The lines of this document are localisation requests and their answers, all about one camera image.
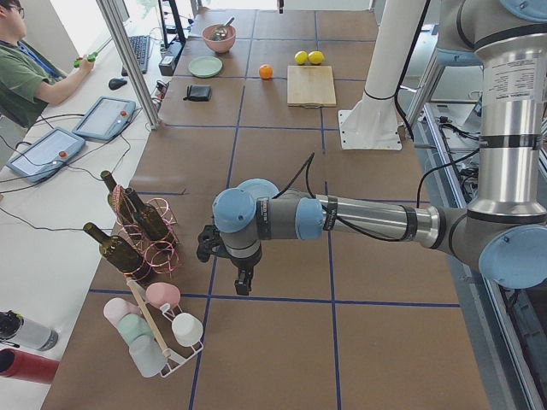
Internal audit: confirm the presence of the grey cup bottom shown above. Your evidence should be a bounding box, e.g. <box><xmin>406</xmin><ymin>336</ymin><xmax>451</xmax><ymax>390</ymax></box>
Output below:
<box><xmin>129</xmin><ymin>335</ymin><xmax>167</xmax><ymax>378</ymax></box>

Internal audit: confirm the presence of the black computer mouse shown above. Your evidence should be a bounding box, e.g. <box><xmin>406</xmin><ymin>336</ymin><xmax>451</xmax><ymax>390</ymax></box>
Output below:
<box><xmin>108</xmin><ymin>78</ymin><xmax>127</xmax><ymax>91</ymax></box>

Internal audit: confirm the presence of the person in green shirt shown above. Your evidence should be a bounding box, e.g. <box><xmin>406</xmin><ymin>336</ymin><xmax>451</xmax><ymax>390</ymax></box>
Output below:
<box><xmin>1</xmin><ymin>1</ymin><xmax>94</xmax><ymax>129</ymax></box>

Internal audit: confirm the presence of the red bottle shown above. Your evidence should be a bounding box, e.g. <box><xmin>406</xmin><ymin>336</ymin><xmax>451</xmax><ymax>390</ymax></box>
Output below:
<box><xmin>1</xmin><ymin>348</ymin><xmax>60</xmax><ymax>384</ymax></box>

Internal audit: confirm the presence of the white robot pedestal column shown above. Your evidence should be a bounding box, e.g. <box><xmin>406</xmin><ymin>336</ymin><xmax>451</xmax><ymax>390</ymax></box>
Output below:
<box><xmin>338</xmin><ymin>0</ymin><xmax>429</xmax><ymax>150</ymax></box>

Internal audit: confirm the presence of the green plate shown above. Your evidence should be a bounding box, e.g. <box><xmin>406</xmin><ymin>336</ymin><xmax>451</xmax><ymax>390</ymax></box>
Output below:
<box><xmin>188</xmin><ymin>56</ymin><xmax>223</xmax><ymax>79</ymax></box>

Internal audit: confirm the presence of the dark wine bottle front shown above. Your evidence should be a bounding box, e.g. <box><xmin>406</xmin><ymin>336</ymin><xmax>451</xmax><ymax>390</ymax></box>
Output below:
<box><xmin>83</xmin><ymin>222</ymin><xmax>150</xmax><ymax>280</ymax></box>

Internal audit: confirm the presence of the teach pendant far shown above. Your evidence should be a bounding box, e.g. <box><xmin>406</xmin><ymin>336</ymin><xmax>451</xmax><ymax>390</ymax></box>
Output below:
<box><xmin>73</xmin><ymin>97</ymin><xmax>136</xmax><ymax>141</ymax></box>

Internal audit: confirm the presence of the yellow lemon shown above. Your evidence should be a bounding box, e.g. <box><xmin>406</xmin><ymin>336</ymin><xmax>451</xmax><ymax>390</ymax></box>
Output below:
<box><xmin>294</xmin><ymin>50</ymin><xmax>309</xmax><ymax>66</ymax></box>
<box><xmin>308</xmin><ymin>50</ymin><xmax>325</xmax><ymax>65</ymax></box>

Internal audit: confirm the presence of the green cup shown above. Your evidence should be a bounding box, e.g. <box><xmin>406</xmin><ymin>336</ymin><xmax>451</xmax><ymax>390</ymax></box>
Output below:
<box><xmin>116</xmin><ymin>313</ymin><xmax>153</xmax><ymax>345</ymax></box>

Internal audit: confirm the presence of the wooden cutting board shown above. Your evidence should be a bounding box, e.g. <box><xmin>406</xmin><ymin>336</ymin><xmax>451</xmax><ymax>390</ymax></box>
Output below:
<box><xmin>287</xmin><ymin>66</ymin><xmax>337</xmax><ymax>107</ymax></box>

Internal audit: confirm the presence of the pink bowl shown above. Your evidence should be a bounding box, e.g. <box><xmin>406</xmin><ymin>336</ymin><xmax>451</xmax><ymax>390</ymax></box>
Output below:
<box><xmin>202</xmin><ymin>24</ymin><xmax>236</xmax><ymax>54</ymax></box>

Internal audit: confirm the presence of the teach pendant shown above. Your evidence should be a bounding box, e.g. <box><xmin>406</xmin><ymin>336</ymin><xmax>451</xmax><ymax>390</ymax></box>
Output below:
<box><xmin>73</xmin><ymin>97</ymin><xmax>136</xmax><ymax>141</ymax></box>
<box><xmin>7</xmin><ymin>127</ymin><xmax>85</xmax><ymax>183</ymax></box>

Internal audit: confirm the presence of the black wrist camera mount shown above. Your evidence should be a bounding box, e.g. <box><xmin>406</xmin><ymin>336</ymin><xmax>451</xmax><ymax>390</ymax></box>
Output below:
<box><xmin>196</xmin><ymin>225</ymin><xmax>225</xmax><ymax>263</ymax></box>

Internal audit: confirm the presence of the teach pendant near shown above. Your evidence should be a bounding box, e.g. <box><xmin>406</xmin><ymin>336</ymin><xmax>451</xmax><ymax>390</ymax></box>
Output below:
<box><xmin>7</xmin><ymin>127</ymin><xmax>85</xmax><ymax>183</ymax></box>

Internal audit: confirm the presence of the pink wire bottle rack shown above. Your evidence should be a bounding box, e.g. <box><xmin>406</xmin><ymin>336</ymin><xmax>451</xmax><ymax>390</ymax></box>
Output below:
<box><xmin>116</xmin><ymin>195</ymin><xmax>179</xmax><ymax>278</ymax></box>

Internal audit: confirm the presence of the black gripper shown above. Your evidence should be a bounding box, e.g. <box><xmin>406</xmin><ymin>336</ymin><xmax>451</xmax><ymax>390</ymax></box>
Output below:
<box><xmin>226</xmin><ymin>243</ymin><xmax>262</xmax><ymax>296</ymax></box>

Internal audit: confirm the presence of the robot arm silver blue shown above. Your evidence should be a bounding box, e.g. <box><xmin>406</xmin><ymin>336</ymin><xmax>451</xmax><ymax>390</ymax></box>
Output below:
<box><xmin>197</xmin><ymin>1</ymin><xmax>546</xmax><ymax>295</ymax></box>

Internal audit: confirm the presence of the grey water bottle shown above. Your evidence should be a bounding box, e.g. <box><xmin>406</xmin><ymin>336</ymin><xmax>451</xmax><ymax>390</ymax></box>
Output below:
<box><xmin>1</xmin><ymin>310</ymin><xmax>58</xmax><ymax>351</ymax></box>

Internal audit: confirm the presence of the dark wine bottle rear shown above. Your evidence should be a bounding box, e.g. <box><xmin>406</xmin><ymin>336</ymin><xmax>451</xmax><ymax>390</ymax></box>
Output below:
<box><xmin>100</xmin><ymin>170</ymin><xmax>136</xmax><ymax>227</ymax></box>

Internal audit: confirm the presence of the dark wine bottle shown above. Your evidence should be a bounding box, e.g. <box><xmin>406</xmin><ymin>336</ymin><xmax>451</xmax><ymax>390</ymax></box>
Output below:
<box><xmin>125</xmin><ymin>187</ymin><xmax>174</xmax><ymax>243</ymax></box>
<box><xmin>83</xmin><ymin>222</ymin><xmax>150</xmax><ymax>280</ymax></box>
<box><xmin>100</xmin><ymin>170</ymin><xmax>136</xmax><ymax>227</ymax></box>

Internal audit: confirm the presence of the black wallet pouch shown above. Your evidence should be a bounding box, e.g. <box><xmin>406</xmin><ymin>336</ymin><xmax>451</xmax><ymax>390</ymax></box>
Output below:
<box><xmin>183</xmin><ymin>85</ymin><xmax>212</xmax><ymax>102</ymax></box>

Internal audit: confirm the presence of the white wire cup rack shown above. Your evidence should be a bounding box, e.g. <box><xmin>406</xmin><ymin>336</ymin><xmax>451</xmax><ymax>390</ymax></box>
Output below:
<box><xmin>126</xmin><ymin>276</ymin><xmax>205</xmax><ymax>378</ymax></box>

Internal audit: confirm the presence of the orange fruit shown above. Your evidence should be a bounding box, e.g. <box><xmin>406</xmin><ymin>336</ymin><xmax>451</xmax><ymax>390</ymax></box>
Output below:
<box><xmin>258</xmin><ymin>64</ymin><xmax>274</xmax><ymax>80</ymax></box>

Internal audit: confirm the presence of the dark wine bottle middle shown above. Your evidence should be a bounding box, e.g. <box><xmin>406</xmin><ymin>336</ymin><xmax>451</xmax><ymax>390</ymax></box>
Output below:
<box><xmin>125</xmin><ymin>187</ymin><xmax>174</xmax><ymax>243</ymax></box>

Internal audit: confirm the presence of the yellow lemon left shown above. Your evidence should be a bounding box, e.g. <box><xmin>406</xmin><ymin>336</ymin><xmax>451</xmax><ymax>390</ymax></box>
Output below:
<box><xmin>294</xmin><ymin>50</ymin><xmax>309</xmax><ymax>66</ymax></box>

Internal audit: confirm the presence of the white cup right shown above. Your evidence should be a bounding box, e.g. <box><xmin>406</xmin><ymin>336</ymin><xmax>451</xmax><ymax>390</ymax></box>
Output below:
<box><xmin>172</xmin><ymin>313</ymin><xmax>203</xmax><ymax>347</ymax></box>

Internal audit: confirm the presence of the yellow lemon right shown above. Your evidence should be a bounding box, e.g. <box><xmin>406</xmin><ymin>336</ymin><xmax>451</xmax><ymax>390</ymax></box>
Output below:
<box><xmin>308</xmin><ymin>50</ymin><xmax>325</xmax><ymax>65</ymax></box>

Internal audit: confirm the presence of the metal scoop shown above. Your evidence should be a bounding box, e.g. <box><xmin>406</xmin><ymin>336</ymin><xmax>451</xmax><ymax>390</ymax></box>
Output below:
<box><xmin>209</xmin><ymin>16</ymin><xmax>235</xmax><ymax>41</ymax></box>

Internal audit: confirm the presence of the aluminium frame post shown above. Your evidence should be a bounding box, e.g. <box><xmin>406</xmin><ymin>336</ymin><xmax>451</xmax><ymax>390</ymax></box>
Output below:
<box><xmin>96</xmin><ymin>0</ymin><xmax>161</xmax><ymax>130</ymax></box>

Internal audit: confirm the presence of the pink cup upper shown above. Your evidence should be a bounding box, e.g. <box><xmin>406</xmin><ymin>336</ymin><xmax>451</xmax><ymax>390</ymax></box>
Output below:
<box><xmin>145</xmin><ymin>282</ymin><xmax>180</xmax><ymax>308</ymax></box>

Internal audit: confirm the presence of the black keyboard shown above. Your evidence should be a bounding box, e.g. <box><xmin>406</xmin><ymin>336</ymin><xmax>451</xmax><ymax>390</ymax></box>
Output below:
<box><xmin>128</xmin><ymin>35</ymin><xmax>151</xmax><ymax>74</ymax></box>

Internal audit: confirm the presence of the pink cup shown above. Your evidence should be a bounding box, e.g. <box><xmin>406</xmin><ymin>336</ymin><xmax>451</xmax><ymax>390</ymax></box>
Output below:
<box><xmin>145</xmin><ymin>282</ymin><xmax>180</xmax><ymax>308</ymax></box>
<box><xmin>103</xmin><ymin>297</ymin><xmax>141</xmax><ymax>327</ymax></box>

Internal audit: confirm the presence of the pink cup left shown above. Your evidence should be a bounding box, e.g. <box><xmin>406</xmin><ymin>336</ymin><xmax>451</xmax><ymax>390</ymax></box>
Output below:
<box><xmin>103</xmin><ymin>297</ymin><xmax>141</xmax><ymax>327</ymax></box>

